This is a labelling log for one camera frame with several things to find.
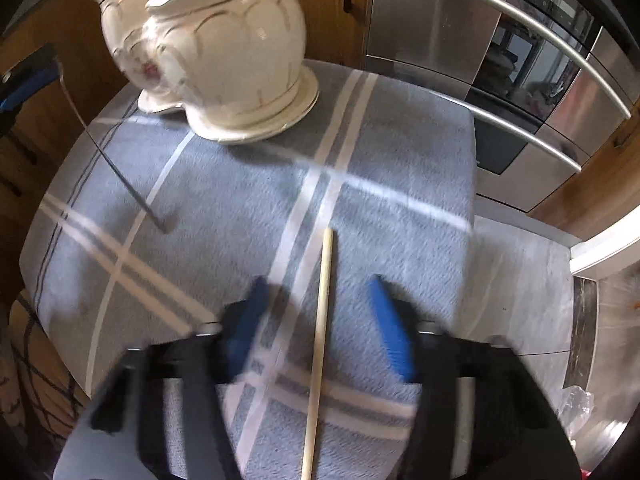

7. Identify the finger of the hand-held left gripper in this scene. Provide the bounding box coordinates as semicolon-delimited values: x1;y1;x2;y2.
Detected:
0;44;63;139

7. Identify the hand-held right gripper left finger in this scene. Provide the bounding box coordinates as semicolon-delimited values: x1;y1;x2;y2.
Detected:
90;275;274;480

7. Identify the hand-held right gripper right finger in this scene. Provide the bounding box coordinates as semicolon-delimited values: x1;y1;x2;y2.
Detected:
366;275;582;480

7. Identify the wooden chopstick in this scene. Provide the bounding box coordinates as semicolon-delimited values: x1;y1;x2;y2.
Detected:
300;227;335;480

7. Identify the white ceramic utensil holder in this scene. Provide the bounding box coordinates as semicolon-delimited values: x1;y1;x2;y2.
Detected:
91;0;201;114
145;0;321;144

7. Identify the dark metal chopstick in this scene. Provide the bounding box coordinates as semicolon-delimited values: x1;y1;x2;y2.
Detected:
56;62;171;235

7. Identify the grey plaid cloth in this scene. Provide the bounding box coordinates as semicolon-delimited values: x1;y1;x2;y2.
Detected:
20;57;477;480

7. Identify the metal threshold strip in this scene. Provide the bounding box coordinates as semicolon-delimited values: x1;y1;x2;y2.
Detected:
562;277;599;392

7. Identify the clear plastic bag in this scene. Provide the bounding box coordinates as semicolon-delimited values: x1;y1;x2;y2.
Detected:
557;385;597;437

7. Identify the stainless steel oven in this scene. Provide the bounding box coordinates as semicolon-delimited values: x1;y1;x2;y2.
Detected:
362;0;634;214

